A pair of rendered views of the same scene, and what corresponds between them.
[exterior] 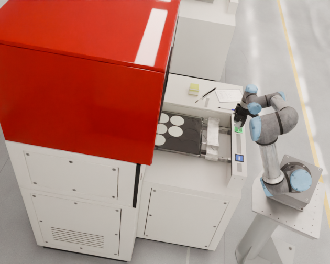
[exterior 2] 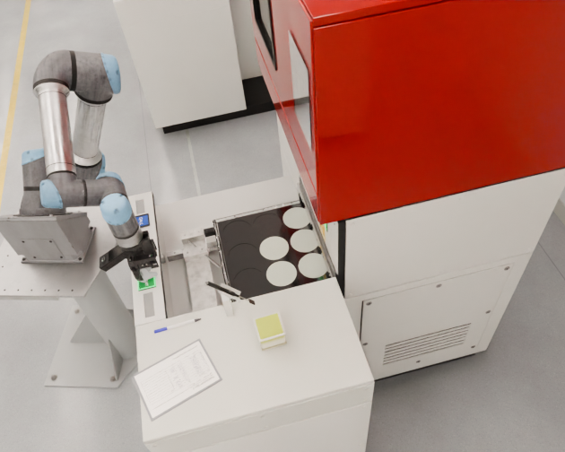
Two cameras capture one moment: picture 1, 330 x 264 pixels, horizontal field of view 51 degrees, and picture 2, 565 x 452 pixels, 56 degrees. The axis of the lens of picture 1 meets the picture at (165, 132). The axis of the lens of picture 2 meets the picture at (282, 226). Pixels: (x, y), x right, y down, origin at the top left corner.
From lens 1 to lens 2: 2.79 m
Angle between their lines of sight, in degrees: 84
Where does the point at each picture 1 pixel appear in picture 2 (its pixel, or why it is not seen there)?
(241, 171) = (136, 202)
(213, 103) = (212, 327)
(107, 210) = not seen: hidden behind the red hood
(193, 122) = (247, 284)
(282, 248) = (68, 372)
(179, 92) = (302, 323)
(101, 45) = not seen: outside the picture
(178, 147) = (255, 219)
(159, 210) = not seen: hidden behind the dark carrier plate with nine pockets
